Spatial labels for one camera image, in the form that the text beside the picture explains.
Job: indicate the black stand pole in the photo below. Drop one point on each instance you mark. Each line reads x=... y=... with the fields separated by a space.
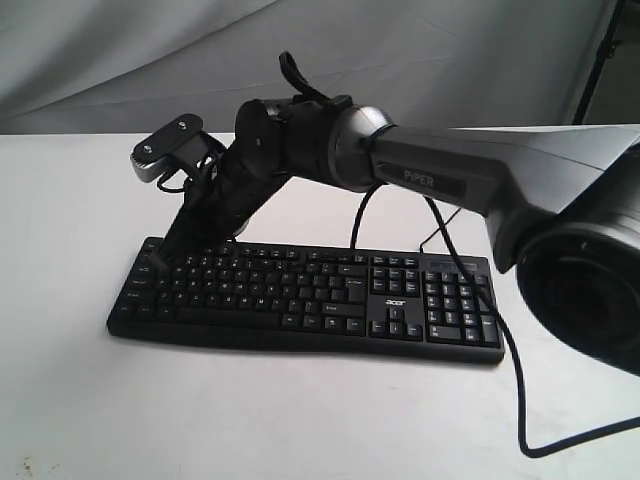
x=606 y=49

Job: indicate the grey backdrop cloth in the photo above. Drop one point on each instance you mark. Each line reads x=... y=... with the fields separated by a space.
x=130 y=66

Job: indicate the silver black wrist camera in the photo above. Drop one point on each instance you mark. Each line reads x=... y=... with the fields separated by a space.
x=181 y=144

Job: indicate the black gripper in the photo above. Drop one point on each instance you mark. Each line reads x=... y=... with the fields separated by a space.
x=215 y=211

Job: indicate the black Acer keyboard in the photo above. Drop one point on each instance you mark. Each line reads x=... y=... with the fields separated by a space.
x=312 y=299

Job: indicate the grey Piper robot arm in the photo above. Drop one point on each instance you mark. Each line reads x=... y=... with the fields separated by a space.
x=561 y=205

